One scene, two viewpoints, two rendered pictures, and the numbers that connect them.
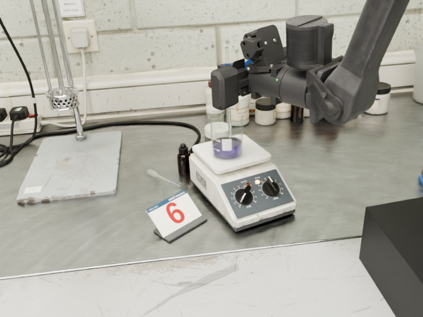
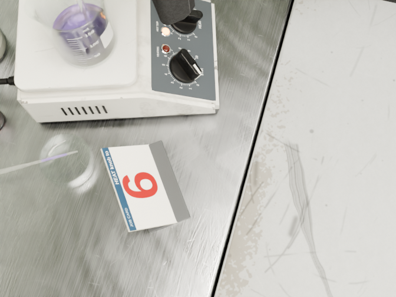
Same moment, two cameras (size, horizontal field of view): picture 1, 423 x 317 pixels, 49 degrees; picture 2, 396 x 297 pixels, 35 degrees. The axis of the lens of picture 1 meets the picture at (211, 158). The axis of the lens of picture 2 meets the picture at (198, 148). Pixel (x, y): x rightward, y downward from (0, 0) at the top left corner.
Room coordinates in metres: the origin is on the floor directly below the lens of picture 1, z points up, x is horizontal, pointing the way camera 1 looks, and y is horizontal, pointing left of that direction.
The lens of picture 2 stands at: (0.54, 0.19, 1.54)
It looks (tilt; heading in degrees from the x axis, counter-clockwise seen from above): 71 degrees down; 301
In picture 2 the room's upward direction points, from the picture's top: 10 degrees counter-clockwise
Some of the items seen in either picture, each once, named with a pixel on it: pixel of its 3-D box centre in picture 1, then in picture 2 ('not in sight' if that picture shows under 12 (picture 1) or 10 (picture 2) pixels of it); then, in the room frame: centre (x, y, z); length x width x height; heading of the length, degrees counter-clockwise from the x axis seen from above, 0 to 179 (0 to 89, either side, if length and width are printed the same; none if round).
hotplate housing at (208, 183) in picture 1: (237, 177); (111, 51); (0.77, -0.05, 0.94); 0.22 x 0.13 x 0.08; 24
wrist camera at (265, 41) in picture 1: (264, 49); not in sight; (0.71, -0.09, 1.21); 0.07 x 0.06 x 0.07; 130
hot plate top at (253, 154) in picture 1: (230, 152); (76, 33); (0.80, -0.04, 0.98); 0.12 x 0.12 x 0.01; 24
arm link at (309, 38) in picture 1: (321, 65); not in sight; (0.63, -0.16, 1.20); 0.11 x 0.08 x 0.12; 40
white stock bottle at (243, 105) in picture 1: (237, 103); not in sight; (1.14, -0.08, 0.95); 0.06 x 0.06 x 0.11
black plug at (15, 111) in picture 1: (17, 114); not in sight; (1.14, 0.50, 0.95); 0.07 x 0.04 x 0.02; 6
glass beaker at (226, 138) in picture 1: (225, 136); (75, 23); (0.78, -0.03, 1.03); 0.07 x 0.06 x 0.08; 39
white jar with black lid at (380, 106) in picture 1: (376, 97); not in sight; (1.17, -0.45, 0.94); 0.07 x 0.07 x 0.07
